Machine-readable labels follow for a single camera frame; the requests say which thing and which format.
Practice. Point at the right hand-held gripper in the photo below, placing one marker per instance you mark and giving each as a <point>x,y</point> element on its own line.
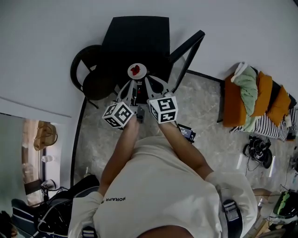
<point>163,109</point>

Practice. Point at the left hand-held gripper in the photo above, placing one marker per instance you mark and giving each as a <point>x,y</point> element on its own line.
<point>117,115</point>

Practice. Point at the white plate of strawberries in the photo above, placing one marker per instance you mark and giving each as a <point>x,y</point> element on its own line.
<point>137,75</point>

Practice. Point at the red strawberries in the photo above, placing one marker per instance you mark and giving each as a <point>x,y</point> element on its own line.
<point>135,69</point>

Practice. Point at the person's right forearm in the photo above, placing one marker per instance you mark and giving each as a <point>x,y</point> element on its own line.
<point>181,148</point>

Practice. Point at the person's left forearm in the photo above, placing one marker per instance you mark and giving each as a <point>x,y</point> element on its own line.
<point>121,151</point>

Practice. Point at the black round chair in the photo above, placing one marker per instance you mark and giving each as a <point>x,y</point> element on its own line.
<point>95,84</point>

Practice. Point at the black table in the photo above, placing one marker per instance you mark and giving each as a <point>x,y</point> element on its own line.
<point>137,39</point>

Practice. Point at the black device with screen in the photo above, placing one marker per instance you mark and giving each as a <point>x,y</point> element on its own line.
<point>186,133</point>

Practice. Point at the orange sofa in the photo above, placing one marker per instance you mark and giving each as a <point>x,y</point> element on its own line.
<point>234,104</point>

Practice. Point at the white cloth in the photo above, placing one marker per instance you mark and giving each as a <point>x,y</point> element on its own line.
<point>239,69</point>

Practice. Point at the green knitted blanket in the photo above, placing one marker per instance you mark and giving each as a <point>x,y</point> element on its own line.
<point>248,90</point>

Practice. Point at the brown handbag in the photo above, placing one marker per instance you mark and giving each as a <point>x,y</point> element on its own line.
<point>45,136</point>

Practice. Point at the person's white t-shirt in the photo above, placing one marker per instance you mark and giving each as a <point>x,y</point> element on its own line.
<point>158,190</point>

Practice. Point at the large orange cushion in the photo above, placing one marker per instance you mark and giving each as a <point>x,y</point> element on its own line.
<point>263,93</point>

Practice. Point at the black and white striped blanket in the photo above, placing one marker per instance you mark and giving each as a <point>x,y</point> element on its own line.
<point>270,126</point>

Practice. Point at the white lamp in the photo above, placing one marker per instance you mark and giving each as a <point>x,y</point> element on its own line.
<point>48,184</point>

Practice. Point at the small orange cushion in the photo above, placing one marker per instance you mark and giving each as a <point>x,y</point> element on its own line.
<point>279,104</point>

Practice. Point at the black bag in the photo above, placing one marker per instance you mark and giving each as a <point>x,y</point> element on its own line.
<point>62,209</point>

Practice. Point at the blue and white bag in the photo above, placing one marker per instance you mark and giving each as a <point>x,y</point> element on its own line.
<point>23,216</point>

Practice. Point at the green and black helmet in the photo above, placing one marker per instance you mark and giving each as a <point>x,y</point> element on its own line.
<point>285,203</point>

